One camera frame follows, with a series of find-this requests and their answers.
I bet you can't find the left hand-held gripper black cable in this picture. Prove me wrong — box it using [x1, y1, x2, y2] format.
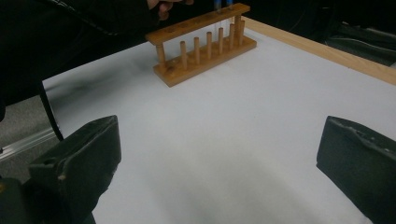
[36, 80, 64, 141]

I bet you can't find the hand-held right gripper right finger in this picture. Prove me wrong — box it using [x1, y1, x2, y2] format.
[316, 115, 396, 224]

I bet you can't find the black stand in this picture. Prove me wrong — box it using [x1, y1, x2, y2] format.
[323, 21, 396, 68]

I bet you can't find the aluminium frame rail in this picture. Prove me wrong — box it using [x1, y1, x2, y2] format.
[0, 127, 59, 162]

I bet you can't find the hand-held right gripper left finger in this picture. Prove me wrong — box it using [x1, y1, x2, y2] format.
[28, 115, 122, 224]

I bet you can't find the white table mat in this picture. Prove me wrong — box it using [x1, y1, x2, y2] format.
[41, 18, 396, 224]

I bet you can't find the blue cap test tube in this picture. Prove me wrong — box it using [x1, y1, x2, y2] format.
[225, 0, 235, 24]
[214, 0, 224, 31]

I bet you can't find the wooden test tube rack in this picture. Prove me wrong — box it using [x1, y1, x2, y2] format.
[145, 3, 258, 89]

